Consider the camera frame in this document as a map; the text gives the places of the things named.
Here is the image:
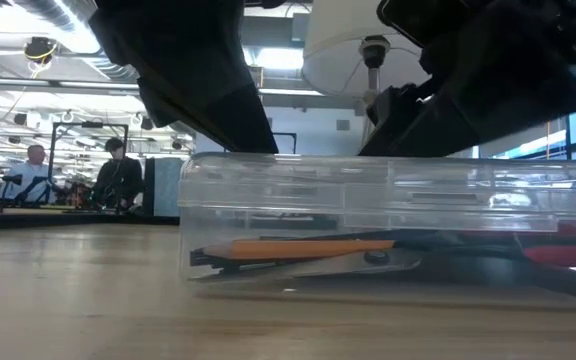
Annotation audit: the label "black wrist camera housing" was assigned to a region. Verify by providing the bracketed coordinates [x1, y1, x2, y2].
[376, 0, 469, 49]

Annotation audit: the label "grey partition panel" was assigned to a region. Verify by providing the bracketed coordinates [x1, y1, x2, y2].
[142, 156, 187, 217]

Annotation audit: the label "black ceiling device yellow cable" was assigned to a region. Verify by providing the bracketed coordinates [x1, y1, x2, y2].
[22, 35, 60, 65]

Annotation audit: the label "black rig frame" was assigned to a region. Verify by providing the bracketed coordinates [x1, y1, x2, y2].
[50, 121, 130, 174]
[271, 130, 298, 154]

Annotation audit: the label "red and black scissors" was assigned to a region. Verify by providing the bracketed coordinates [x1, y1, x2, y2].
[190, 222, 576, 304]

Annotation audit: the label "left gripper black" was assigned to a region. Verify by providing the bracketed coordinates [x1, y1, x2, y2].
[87, 0, 280, 154]

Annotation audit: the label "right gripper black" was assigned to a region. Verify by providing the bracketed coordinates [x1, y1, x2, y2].
[358, 0, 576, 157]

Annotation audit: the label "silver air duct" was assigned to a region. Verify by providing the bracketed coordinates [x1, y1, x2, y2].
[12, 0, 139, 84]

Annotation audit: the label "ceiling light strip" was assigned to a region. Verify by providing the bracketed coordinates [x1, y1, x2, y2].
[257, 85, 325, 99]

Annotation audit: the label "white shade silver table lamp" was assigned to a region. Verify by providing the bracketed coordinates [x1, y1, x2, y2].
[301, 0, 432, 151]

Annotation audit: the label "orange pencil with pale eraser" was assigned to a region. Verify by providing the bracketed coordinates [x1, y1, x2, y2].
[201, 238, 398, 262]

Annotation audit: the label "clear plastic supply box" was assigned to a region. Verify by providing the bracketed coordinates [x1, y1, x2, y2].
[176, 151, 576, 302]

